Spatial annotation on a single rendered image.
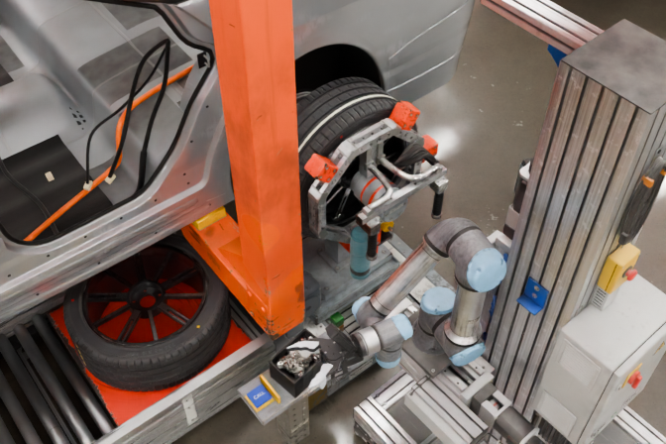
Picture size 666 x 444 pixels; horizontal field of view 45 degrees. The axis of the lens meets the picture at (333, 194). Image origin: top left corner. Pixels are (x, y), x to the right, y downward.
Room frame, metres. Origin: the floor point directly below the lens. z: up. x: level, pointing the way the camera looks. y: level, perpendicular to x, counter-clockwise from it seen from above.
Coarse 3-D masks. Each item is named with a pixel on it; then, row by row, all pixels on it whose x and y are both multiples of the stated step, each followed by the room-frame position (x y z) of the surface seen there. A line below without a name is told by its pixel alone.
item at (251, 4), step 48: (240, 0) 1.66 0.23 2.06; (288, 0) 1.75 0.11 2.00; (240, 48) 1.67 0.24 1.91; (288, 48) 1.75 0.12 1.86; (240, 96) 1.70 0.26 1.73; (288, 96) 1.74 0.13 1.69; (240, 144) 1.72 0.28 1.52; (288, 144) 1.74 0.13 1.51; (240, 192) 1.75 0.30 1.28; (288, 192) 1.73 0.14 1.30; (288, 240) 1.72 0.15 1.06; (288, 288) 1.72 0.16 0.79
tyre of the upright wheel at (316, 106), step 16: (336, 80) 2.43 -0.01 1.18; (352, 80) 2.45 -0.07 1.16; (368, 80) 2.52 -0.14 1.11; (320, 96) 2.35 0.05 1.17; (336, 96) 2.34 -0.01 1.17; (352, 96) 2.34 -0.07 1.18; (384, 96) 2.39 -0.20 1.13; (304, 112) 2.28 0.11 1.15; (320, 112) 2.26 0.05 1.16; (352, 112) 2.25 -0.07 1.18; (368, 112) 2.26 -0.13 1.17; (384, 112) 2.30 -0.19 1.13; (304, 128) 2.21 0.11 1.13; (320, 128) 2.19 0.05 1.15; (336, 128) 2.18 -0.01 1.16; (352, 128) 2.21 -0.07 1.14; (416, 128) 2.43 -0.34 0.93; (304, 144) 2.15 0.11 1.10; (320, 144) 2.13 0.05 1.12; (336, 144) 2.16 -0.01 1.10; (304, 160) 2.10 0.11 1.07; (304, 176) 2.07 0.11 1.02; (304, 192) 2.06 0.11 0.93; (304, 208) 2.06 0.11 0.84; (304, 224) 2.06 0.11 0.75
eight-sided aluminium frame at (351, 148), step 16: (368, 128) 2.22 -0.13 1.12; (384, 128) 2.24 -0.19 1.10; (400, 128) 2.24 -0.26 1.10; (352, 144) 2.14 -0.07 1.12; (368, 144) 2.15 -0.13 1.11; (336, 160) 2.11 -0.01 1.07; (352, 160) 2.10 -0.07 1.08; (336, 176) 2.05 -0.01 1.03; (320, 192) 2.02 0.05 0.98; (320, 208) 2.01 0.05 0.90; (320, 224) 2.01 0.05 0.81; (352, 224) 2.17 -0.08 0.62; (336, 240) 2.06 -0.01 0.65
